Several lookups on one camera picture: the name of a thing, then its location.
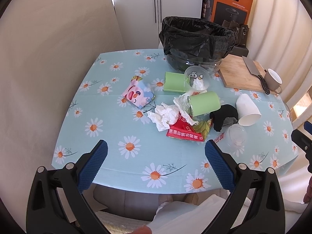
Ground white paper cup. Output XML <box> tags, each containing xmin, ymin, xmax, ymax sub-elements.
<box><xmin>236</xmin><ymin>94</ymin><xmax>261</xmax><ymax>126</ymax></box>

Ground black cloth sock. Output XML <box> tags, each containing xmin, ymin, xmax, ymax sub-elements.
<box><xmin>209</xmin><ymin>104</ymin><xmax>238</xmax><ymax>132</ymax></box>

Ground red snack wrapper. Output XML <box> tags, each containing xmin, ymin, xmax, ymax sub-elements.
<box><xmin>166</xmin><ymin>114</ymin><xmax>212</xmax><ymax>142</ymax></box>

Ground white tissue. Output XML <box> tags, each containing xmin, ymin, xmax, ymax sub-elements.
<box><xmin>192</xmin><ymin>78</ymin><xmax>206</xmax><ymax>91</ymax></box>
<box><xmin>147</xmin><ymin>92</ymin><xmax>199</xmax><ymax>132</ymax></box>

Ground clear plastic printed cup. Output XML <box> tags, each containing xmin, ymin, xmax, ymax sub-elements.
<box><xmin>184</xmin><ymin>66</ymin><xmax>209</xmax><ymax>92</ymax></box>

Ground pink pig snack packet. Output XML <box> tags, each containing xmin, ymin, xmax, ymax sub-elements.
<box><xmin>122</xmin><ymin>75</ymin><xmax>154</xmax><ymax>109</ymax></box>

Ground white sleeve forearm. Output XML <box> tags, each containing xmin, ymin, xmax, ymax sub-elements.
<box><xmin>148</xmin><ymin>194</ymin><xmax>252</xmax><ymax>234</ymax></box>

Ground black trash bag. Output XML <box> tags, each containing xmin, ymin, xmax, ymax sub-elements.
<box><xmin>159</xmin><ymin>16</ymin><xmax>237</xmax><ymax>60</ymax></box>

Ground beige ceramic mug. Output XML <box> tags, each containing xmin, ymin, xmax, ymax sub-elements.
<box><xmin>264</xmin><ymin>69</ymin><xmax>282</xmax><ymax>94</ymax></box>

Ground brown leather handbag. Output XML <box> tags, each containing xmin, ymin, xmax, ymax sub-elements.
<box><xmin>222</xmin><ymin>20</ymin><xmax>250</xmax><ymax>47</ymax></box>

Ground daisy pattern blue tablecloth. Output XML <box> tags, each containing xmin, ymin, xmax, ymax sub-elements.
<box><xmin>52</xmin><ymin>49</ymin><xmax>298</xmax><ymax>194</ymax></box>

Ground orange Philips appliance box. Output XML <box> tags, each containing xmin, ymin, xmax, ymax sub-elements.
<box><xmin>201</xmin><ymin>0</ymin><xmax>253</xmax><ymax>25</ymax></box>

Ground white cabinet doors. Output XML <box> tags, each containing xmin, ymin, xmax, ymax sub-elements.
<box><xmin>113</xmin><ymin>0</ymin><xmax>202</xmax><ymax>50</ymax></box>

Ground steel cleaver black handle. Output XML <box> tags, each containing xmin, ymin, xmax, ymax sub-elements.
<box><xmin>242</xmin><ymin>56</ymin><xmax>270</xmax><ymax>95</ymax></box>

